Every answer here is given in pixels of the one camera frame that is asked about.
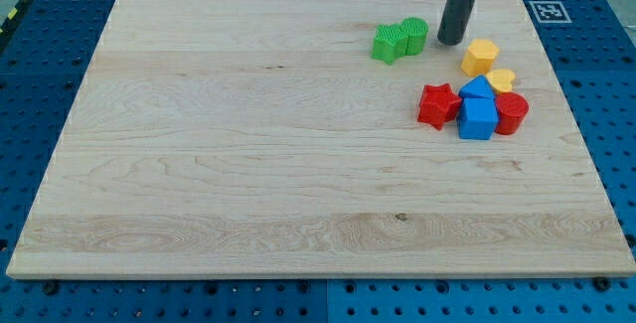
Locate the yellow hexagon block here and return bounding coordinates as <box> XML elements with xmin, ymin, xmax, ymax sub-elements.
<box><xmin>460</xmin><ymin>39</ymin><xmax>500</xmax><ymax>77</ymax></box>

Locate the blue cube block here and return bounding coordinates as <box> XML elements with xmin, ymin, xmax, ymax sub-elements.
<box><xmin>457</xmin><ymin>97</ymin><xmax>499</xmax><ymax>140</ymax></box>

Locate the red cylinder block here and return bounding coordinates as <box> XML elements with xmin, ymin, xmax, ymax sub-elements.
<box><xmin>495</xmin><ymin>92</ymin><xmax>530</xmax><ymax>135</ymax></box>

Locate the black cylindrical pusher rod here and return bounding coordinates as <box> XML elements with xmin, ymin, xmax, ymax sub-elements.
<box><xmin>437</xmin><ymin>0</ymin><xmax>475</xmax><ymax>46</ymax></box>

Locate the blue triangle block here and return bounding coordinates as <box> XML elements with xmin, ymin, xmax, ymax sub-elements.
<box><xmin>458</xmin><ymin>75</ymin><xmax>496</xmax><ymax>99</ymax></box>

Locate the black bolt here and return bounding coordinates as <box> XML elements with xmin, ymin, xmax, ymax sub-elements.
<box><xmin>592</xmin><ymin>276</ymin><xmax>612</xmax><ymax>292</ymax></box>
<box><xmin>42</xmin><ymin>280</ymin><xmax>60</xmax><ymax>296</ymax></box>

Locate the yellow black hazard tape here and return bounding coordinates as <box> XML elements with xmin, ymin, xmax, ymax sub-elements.
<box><xmin>1</xmin><ymin>0</ymin><xmax>34</xmax><ymax>35</ymax></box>

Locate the green circle block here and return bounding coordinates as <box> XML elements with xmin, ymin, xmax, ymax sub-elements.
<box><xmin>400</xmin><ymin>17</ymin><xmax>428</xmax><ymax>56</ymax></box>

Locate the red star block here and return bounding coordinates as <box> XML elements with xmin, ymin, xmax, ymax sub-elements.
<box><xmin>417</xmin><ymin>83</ymin><xmax>463</xmax><ymax>131</ymax></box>

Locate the yellow heart block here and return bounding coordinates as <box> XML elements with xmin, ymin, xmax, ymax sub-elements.
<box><xmin>486</xmin><ymin>69</ymin><xmax>516</xmax><ymax>95</ymax></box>

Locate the green star block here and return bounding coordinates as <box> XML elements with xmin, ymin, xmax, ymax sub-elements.
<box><xmin>372</xmin><ymin>24</ymin><xmax>408</xmax><ymax>65</ymax></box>

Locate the white fiducial marker tag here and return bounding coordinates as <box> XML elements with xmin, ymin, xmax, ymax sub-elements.
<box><xmin>530</xmin><ymin>0</ymin><xmax>571</xmax><ymax>24</ymax></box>

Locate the black bolt front left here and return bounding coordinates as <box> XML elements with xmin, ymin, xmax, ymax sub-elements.
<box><xmin>42</xmin><ymin>280</ymin><xmax>60</xmax><ymax>296</ymax></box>

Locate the light wooden board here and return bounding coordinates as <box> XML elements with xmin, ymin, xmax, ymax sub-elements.
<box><xmin>7</xmin><ymin>0</ymin><xmax>635</xmax><ymax>279</ymax></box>

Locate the black bolt front right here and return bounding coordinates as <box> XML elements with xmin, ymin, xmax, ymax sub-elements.
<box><xmin>592</xmin><ymin>276</ymin><xmax>612</xmax><ymax>292</ymax></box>

